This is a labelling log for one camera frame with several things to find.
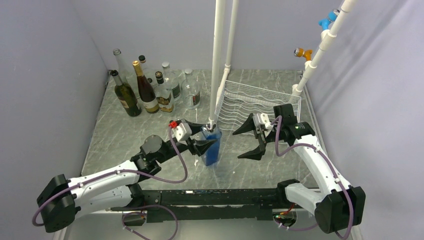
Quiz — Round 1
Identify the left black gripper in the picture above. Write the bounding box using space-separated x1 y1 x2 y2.
156 118 217 164

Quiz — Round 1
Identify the blue labelled water bottle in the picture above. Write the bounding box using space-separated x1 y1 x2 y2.
200 123 222 166

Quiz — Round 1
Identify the clear bottle dark green label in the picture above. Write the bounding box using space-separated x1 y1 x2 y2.
181 68 201 109

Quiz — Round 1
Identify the dark bottle black cap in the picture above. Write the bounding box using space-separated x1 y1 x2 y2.
155 71 175 114

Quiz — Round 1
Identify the clear bottle silver cap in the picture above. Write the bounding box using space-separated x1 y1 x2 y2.
161 61 181 100

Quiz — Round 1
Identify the dark bottle gold foil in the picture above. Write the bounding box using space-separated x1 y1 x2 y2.
132 60 160 114

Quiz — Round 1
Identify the clear bottle white label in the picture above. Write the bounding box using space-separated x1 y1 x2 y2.
138 55 158 90

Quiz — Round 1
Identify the dark bottle grey foil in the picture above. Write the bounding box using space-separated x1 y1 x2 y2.
110 70 142 117

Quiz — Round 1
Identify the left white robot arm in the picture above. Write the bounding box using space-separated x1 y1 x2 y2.
32 119 217 233

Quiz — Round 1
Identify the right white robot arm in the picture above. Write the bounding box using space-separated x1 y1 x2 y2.
232 103 366 240

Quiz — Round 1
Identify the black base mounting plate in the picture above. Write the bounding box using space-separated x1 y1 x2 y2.
111 188 298 223

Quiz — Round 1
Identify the orange pipe nozzle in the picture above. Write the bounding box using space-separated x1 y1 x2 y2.
293 47 313 61

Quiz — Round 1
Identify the slanted white pipe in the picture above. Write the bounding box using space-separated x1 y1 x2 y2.
288 0 357 103

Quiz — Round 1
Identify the thick white vertical pipe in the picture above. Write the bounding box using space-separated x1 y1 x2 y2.
209 0 226 129

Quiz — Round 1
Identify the blue pipe nozzle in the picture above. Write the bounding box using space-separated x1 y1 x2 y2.
318 9 340 31

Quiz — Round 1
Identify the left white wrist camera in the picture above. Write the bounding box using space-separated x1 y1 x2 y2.
168 119 193 142

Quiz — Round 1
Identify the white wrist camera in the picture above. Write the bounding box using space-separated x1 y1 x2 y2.
252 113 273 131
168 119 193 142

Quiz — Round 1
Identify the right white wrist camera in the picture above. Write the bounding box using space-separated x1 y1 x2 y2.
252 113 273 131

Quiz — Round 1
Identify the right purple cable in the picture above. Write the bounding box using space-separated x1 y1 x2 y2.
273 115 355 240

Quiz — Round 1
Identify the white wire wine rack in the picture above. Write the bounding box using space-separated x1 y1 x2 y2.
215 80 302 131

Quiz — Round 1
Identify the aluminium frame rail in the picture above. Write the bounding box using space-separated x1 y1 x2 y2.
52 188 364 240

